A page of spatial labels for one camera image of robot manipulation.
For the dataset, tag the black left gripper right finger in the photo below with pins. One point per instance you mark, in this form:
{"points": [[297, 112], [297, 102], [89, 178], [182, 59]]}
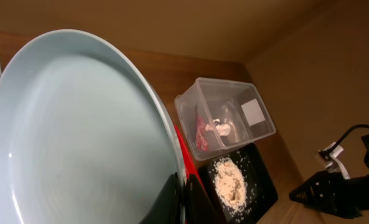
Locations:
{"points": [[198, 207]]}

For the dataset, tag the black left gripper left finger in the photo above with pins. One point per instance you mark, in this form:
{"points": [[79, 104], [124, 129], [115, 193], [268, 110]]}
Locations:
{"points": [[166, 208]]}

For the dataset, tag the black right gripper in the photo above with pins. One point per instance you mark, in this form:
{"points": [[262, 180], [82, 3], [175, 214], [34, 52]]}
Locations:
{"points": [[332, 194]]}

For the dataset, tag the red snack wrapper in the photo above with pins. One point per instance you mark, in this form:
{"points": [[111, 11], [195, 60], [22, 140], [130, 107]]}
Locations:
{"points": [[200, 141]]}

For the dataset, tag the white napkin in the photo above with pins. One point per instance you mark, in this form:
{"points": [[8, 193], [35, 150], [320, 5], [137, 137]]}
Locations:
{"points": [[223, 129]]}

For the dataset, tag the large light blue plate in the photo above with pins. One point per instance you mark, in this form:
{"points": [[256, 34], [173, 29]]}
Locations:
{"points": [[84, 137]]}

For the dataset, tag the pile of rice scraps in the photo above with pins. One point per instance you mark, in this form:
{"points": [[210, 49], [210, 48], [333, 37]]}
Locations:
{"points": [[232, 188]]}

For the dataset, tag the red plastic tray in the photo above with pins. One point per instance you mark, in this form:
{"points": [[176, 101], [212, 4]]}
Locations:
{"points": [[190, 167]]}

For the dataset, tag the black rectangular tray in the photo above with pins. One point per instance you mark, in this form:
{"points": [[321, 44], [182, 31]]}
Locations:
{"points": [[260, 191]]}

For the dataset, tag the clear plastic bin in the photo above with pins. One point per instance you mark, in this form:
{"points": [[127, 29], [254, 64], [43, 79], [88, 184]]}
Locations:
{"points": [[236, 103]]}

